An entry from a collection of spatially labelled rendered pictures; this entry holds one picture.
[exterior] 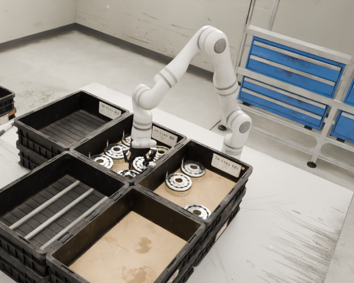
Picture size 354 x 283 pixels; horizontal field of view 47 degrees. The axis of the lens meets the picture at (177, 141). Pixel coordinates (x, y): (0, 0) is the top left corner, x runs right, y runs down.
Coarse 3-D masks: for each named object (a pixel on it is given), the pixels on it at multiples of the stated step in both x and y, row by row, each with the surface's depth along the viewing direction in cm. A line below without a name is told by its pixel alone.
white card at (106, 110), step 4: (100, 104) 186; (104, 104) 185; (100, 108) 188; (104, 108) 186; (108, 108) 185; (112, 108) 183; (100, 112) 189; (104, 112) 187; (108, 112) 186; (112, 112) 184; (116, 112) 183; (120, 112) 182; (108, 116) 187; (112, 116) 185; (116, 116) 184
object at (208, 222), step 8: (184, 144) 164; (200, 144) 166; (176, 152) 159; (216, 152) 163; (152, 168) 148; (248, 168) 156; (144, 176) 143; (248, 176) 155; (136, 184) 139; (240, 184) 148; (152, 192) 137; (232, 192) 143; (168, 200) 134; (224, 200) 138; (184, 208) 132; (216, 208) 135; (208, 216) 131; (216, 216) 134; (208, 224) 130
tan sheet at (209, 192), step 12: (204, 180) 162; (216, 180) 164; (228, 180) 165; (156, 192) 152; (192, 192) 155; (204, 192) 156; (216, 192) 157; (228, 192) 158; (180, 204) 149; (204, 204) 150; (216, 204) 151
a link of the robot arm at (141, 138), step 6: (132, 132) 149; (138, 132) 147; (144, 132) 148; (150, 132) 150; (132, 138) 150; (138, 138) 148; (144, 138) 148; (150, 138) 152; (132, 144) 145; (138, 144) 145; (144, 144) 146; (150, 144) 146
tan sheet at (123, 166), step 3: (120, 141) 177; (102, 153) 168; (129, 153) 170; (147, 153) 172; (129, 156) 169; (147, 156) 171; (114, 165) 162; (117, 165) 163; (120, 165) 163; (123, 165) 163; (126, 165) 164; (114, 168) 161; (117, 168) 161; (120, 168) 161; (123, 168) 161; (126, 168) 162; (117, 171) 159
